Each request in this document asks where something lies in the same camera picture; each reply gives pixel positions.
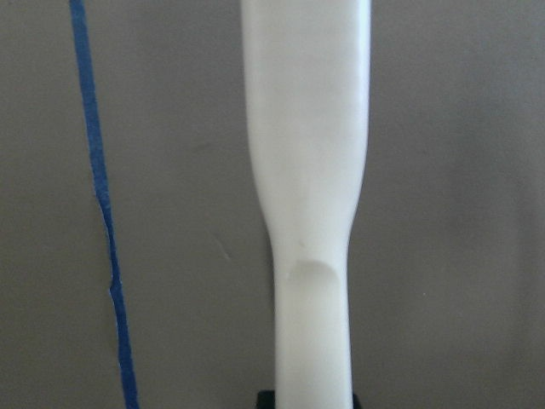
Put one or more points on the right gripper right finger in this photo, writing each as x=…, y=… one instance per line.
x=356, y=403

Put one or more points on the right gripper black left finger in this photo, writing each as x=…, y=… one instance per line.
x=265, y=399

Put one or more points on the beige hand brush black bristles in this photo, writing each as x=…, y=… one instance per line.
x=307, y=88

